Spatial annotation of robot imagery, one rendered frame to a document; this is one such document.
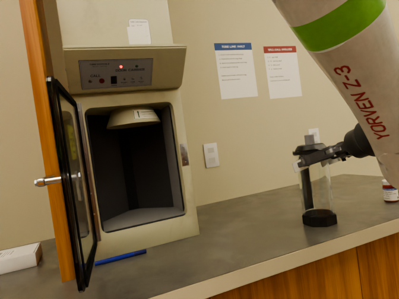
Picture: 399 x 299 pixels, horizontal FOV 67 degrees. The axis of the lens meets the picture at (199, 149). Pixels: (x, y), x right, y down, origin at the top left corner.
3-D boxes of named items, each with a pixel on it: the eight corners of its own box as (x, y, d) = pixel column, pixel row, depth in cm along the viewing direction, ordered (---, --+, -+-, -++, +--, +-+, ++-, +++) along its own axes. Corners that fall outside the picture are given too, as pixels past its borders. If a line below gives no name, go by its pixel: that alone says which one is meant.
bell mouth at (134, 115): (104, 130, 105) (102, 114, 105) (154, 125, 111) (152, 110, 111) (108, 126, 88) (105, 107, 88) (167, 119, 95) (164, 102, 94)
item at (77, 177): (85, 199, 59) (81, 170, 59) (84, 200, 57) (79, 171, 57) (74, 200, 59) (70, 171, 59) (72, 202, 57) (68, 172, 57)
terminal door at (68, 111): (97, 244, 84) (75, 101, 82) (83, 296, 54) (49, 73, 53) (94, 245, 83) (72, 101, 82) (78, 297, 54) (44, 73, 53)
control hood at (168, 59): (69, 95, 83) (63, 59, 83) (180, 88, 95) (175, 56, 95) (67, 86, 73) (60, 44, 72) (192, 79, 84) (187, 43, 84)
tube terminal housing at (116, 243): (91, 239, 108) (59, 23, 106) (177, 219, 120) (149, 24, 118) (94, 261, 85) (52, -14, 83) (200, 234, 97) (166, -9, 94)
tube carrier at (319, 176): (293, 219, 95) (284, 151, 95) (320, 211, 99) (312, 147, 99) (318, 226, 85) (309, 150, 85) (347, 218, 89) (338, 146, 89)
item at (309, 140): (289, 158, 94) (287, 137, 94) (312, 153, 98) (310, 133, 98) (310, 158, 86) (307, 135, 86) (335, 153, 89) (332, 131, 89)
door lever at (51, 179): (73, 181, 66) (72, 169, 66) (66, 185, 56) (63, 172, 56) (47, 185, 64) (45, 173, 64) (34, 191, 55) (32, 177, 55)
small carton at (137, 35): (131, 54, 87) (128, 33, 87) (149, 52, 88) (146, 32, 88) (129, 48, 82) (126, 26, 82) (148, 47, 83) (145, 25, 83)
